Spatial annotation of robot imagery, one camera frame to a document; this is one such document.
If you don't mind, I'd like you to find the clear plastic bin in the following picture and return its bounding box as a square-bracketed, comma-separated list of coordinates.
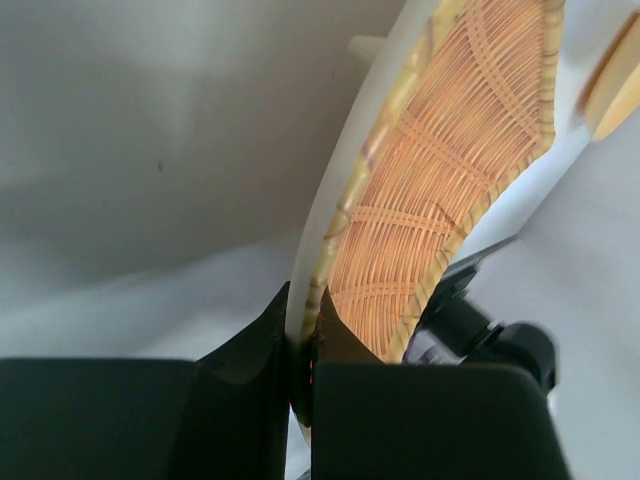
[347, 35, 386, 67]

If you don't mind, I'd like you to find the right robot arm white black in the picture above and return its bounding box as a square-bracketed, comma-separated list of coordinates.
[402, 260, 557, 393]

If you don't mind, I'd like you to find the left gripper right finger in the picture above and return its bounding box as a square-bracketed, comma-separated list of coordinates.
[310, 297, 570, 479]

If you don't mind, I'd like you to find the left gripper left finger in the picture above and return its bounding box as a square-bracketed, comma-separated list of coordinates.
[1, 289, 289, 479]

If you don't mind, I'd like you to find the triangular woven bamboo tray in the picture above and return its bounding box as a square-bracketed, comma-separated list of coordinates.
[287, 1, 565, 362]

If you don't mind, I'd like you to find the beige bear plate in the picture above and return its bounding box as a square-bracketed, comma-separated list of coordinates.
[577, 7, 639, 141]

